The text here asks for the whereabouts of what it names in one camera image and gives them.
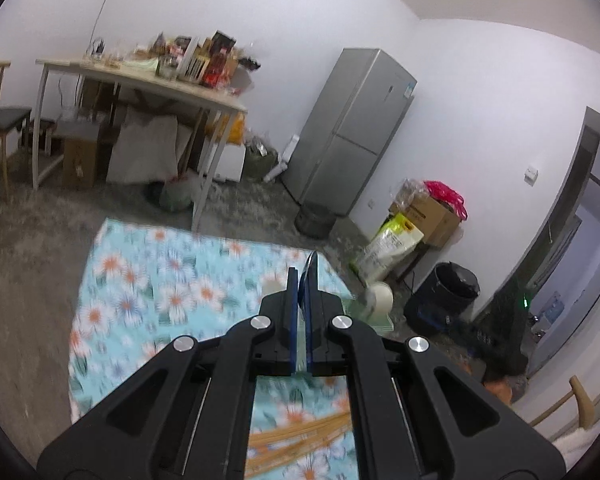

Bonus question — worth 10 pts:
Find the bamboo chopstick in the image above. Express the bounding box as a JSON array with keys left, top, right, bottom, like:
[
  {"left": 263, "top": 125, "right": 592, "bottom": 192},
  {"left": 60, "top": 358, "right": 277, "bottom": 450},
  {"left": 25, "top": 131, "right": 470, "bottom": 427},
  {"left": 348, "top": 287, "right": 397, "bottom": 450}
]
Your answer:
[
  {"left": 245, "top": 430, "right": 350, "bottom": 479},
  {"left": 248, "top": 432, "right": 345, "bottom": 451},
  {"left": 249, "top": 412, "right": 352, "bottom": 448}
]

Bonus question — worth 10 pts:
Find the white rice paddle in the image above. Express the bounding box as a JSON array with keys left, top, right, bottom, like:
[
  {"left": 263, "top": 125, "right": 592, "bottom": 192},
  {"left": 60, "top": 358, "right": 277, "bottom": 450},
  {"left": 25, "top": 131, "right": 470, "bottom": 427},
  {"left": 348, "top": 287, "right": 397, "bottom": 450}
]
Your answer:
[{"left": 364, "top": 282, "right": 394, "bottom": 318}]

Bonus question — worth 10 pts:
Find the green plastic utensil holder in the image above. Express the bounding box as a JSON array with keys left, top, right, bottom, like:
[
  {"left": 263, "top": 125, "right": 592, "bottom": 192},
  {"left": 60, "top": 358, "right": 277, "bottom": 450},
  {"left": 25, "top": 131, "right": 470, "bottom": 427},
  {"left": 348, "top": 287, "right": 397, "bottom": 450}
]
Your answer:
[{"left": 341, "top": 298, "right": 393, "bottom": 336}]

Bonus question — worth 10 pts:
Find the black trash bin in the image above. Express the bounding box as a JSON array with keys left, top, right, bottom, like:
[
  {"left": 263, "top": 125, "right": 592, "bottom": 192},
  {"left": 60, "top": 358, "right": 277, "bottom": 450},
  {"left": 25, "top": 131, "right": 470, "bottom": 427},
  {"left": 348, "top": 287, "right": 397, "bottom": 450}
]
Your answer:
[{"left": 403, "top": 262, "right": 480, "bottom": 336}]

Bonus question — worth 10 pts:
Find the floral blue tablecloth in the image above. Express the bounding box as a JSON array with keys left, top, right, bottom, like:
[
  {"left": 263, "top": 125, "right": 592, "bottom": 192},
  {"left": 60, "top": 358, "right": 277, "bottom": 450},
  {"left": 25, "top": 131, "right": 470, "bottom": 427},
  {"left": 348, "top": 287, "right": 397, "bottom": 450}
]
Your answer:
[{"left": 68, "top": 219, "right": 358, "bottom": 479}]

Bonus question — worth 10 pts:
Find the yellow white rice bag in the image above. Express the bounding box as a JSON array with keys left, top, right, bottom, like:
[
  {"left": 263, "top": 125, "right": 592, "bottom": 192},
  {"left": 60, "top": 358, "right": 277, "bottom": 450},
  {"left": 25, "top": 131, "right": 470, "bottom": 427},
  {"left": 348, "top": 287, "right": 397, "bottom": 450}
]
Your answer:
[{"left": 351, "top": 214, "right": 424, "bottom": 285}]

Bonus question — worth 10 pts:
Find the cardboard box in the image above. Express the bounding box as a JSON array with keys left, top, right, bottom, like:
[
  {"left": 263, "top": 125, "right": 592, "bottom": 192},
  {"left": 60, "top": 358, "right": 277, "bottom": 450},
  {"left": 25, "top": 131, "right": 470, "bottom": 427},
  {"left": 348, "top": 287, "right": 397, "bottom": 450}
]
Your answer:
[{"left": 389, "top": 196, "right": 460, "bottom": 248}]

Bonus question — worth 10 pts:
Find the small black pot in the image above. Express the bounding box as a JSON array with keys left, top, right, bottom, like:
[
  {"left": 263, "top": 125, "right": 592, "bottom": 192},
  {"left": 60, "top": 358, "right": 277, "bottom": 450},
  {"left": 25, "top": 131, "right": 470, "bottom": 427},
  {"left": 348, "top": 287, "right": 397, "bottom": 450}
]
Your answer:
[{"left": 294, "top": 203, "right": 337, "bottom": 240}]

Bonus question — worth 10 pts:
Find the pink plastic bag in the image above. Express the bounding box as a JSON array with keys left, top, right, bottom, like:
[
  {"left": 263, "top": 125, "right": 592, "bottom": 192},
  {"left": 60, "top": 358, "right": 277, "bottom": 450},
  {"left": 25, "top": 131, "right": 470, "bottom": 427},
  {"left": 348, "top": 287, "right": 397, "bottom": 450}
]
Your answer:
[{"left": 424, "top": 180, "right": 468, "bottom": 221}]

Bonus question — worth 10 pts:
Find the grey refrigerator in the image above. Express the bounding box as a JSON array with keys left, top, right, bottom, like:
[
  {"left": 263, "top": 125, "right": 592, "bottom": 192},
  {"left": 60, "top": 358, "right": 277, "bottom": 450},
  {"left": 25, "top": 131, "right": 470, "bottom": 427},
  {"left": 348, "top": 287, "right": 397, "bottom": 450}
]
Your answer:
[{"left": 282, "top": 48, "right": 417, "bottom": 216}]

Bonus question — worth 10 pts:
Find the orange plastic bag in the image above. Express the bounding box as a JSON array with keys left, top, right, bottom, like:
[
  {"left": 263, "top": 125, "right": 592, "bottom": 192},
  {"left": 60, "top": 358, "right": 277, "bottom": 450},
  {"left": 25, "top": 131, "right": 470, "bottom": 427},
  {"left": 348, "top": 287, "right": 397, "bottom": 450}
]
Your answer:
[{"left": 218, "top": 113, "right": 246, "bottom": 145}]

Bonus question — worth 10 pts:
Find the white work table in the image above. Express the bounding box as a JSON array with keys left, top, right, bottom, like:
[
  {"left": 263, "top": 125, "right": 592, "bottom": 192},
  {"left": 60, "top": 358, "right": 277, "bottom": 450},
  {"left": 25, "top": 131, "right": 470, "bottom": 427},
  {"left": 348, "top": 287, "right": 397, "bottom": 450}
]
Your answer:
[{"left": 31, "top": 58, "right": 247, "bottom": 233}]

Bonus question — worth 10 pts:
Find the red bottle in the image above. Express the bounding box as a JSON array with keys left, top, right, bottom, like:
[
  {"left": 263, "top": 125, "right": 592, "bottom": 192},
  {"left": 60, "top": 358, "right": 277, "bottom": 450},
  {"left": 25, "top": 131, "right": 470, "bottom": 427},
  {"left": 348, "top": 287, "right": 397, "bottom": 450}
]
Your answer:
[{"left": 201, "top": 49, "right": 227, "bottom": 88}]

